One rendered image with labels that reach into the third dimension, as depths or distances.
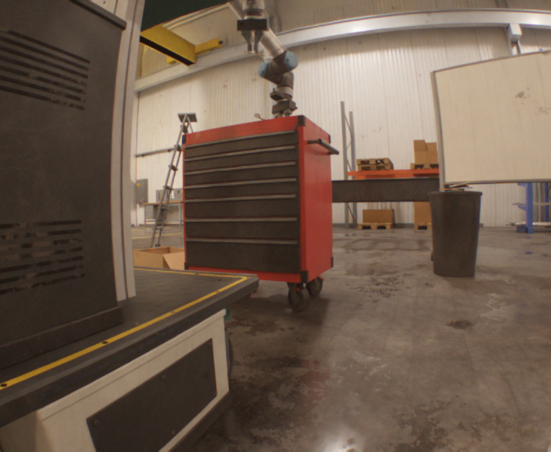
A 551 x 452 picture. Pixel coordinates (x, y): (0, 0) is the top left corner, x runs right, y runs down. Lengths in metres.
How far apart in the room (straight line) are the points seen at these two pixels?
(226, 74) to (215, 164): 10.63
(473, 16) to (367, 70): 3.68
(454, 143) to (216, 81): 10.08
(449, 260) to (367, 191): 2.25
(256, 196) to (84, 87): 1.18
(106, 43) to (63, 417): 0.54
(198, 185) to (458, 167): 2.51
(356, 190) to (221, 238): 3.05
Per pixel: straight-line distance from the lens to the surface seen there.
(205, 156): 1.78
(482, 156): 3.38
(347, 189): 4.54
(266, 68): 1.76
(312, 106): 10.40
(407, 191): 4.47
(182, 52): 12.09
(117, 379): 0.49
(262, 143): 1.61
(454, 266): 2.52
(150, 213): 12.54
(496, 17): 10.66
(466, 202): 2.48
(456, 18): 10.40
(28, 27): 0.51
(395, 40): 10.69
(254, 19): 1.47
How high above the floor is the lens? 0.50
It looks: 3 degrees down
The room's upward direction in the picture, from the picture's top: 1 degrees counter-clockwise
